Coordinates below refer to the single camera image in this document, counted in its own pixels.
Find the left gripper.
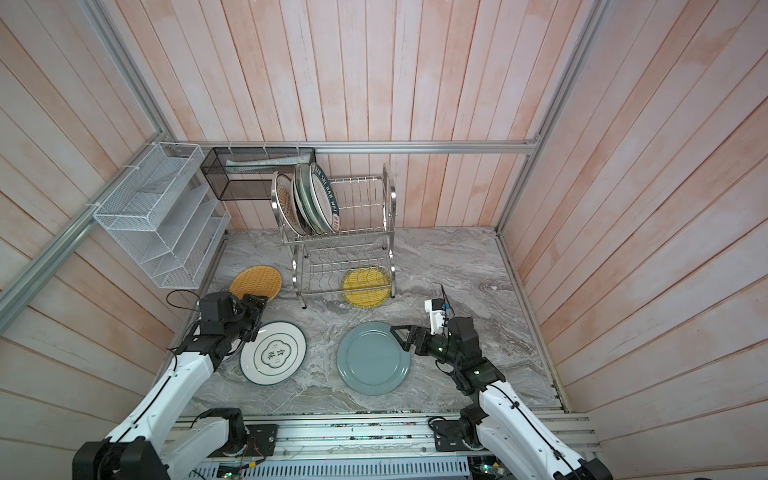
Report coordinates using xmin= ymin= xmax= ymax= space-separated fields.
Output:
xmin=224 ymin=293 xmax=269 ymax=342

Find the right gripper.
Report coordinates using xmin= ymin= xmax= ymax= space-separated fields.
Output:
xmin=393 ymin=323 xmax=462 ymax=369

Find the orange woven bamboo plate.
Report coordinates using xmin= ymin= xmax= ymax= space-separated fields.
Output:
xmin=229 ymin=265 xmax=283 ymax=300

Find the cream plate with red flowers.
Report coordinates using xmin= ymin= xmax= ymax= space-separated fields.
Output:
xmin=291 ymin=177 xmax=314 ymax=236

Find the stainless steel dish rack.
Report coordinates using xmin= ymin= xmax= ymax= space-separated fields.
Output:
xmin=271 ymin=165 xmax=397 ymax=308

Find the white plate orange sunburst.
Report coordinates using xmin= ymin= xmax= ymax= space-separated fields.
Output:
xmin=272 ymin=173 xmax=303 ymax=236

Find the white plate dark lettered rim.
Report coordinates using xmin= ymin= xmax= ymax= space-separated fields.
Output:
xmin=310 ymin=163 xmax=340 ymax=233

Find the light green flower plate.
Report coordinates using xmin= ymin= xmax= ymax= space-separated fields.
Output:
xmin=295 ymin=163 xmax=330 ymax=235

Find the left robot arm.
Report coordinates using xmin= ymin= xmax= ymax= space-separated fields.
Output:
xmin=72 ymin=291 xmax=268 ymax=479

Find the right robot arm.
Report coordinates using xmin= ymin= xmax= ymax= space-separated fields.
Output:
xmin=390 ymin=317 xmax=612 ymax=479

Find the white plate green clover outline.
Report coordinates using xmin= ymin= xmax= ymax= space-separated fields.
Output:
xmin=240 ymin=321 xmax=307 ymax=386

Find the grey blue round plate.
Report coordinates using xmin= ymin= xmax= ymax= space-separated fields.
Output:
xmin=337 ymin=321 xmax=411 ymax=396

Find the yellow green woven plate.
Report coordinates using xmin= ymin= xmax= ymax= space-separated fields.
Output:
xmin=341 ymin=267 xmax=392 ymax=309

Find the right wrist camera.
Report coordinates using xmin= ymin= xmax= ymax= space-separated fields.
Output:
xmin=424 ymin=298 xmax=449 ymax=336

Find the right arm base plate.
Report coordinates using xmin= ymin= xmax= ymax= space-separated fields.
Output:
xmin=427 ymin=416 xmax=481 ymax=452

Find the aluminium front rail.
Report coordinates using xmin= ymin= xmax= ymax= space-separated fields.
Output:
xmin=167 ymin=410 xmax=601 ymax=466

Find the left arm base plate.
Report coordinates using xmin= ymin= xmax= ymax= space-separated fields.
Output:
xmin=245 ymin=423 xmax=279 ymax=458

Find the white wire mesh shelf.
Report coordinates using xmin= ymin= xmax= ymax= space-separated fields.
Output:
xmin=94 ymin=143 xmax=230 ymax=290

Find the black wire wall basket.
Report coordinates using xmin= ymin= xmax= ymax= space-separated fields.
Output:
xmin=201 ymin=147 xmax=315 ymax=201

